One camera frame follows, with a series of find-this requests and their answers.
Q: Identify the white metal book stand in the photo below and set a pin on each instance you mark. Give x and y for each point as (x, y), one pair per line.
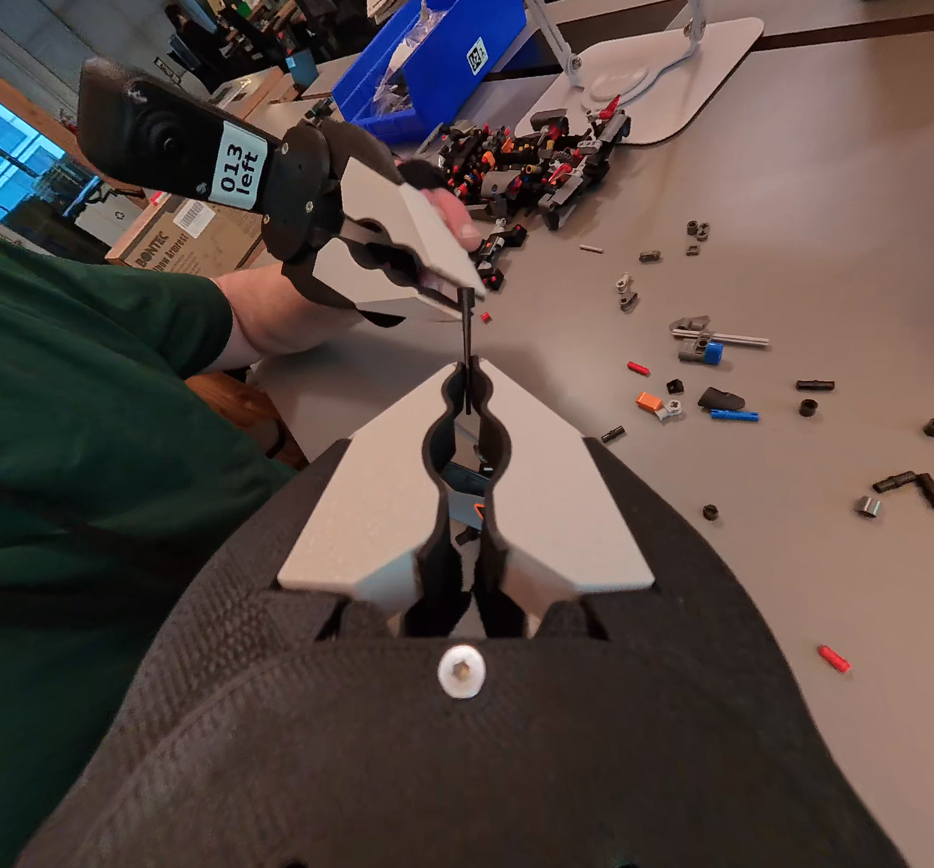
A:
(657, 80)

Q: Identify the black lego beam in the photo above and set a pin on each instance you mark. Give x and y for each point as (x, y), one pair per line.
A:
(894, 482)

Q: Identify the person's left forearm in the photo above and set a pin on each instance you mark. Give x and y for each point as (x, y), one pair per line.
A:
(277, 320)

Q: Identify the flame print lego assembly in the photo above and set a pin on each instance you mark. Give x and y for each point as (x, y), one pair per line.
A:
(500, 247)

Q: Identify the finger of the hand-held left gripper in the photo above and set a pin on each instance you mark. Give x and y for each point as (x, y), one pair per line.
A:
(408, 218)
(365, 284)

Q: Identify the black lego blade piece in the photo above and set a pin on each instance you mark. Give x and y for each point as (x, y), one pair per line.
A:
(465, 342)

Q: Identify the small shiny grey lego piece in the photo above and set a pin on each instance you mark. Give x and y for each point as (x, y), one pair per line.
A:
(868, 507)

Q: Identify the blue plastic bin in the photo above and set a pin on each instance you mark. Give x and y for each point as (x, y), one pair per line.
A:
(452, 58)

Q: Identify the cardboard box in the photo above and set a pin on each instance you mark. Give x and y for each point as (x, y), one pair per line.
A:
(168, 233)

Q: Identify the light grey lego axle connector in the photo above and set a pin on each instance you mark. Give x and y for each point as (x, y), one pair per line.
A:
(671, 410)

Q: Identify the black lego long pin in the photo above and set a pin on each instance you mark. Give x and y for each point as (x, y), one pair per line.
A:
(815, 385)

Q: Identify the grey lego axle blue assembly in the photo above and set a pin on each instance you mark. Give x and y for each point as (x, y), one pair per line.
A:
(700, 350)

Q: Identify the person's left hand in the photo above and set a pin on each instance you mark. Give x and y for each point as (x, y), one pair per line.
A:
(460, 218)

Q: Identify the lego car chassis model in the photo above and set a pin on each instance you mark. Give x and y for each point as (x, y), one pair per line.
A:
(525, 160)

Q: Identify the black lego wedge piece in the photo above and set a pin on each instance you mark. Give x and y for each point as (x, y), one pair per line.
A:
(721, 398)

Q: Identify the dark grey lego double connector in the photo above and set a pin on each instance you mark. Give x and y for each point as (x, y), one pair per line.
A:
(697, 229)

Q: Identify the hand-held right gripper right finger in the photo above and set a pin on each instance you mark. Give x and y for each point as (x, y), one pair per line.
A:
(569, 518)

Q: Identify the blue lego long pin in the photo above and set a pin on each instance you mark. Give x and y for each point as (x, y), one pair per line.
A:
(733, 415)

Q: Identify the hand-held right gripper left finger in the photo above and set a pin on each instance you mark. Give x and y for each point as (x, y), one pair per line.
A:
(357, 518)

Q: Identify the grey lego wing assembly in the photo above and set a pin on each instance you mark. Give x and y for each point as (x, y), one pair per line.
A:
(467, 488)

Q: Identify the clear plastic parts bags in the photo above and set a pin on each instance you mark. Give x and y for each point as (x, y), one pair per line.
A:
(398, 72)

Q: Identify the orange lego piece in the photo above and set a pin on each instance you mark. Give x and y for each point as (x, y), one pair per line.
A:
(648, 401)

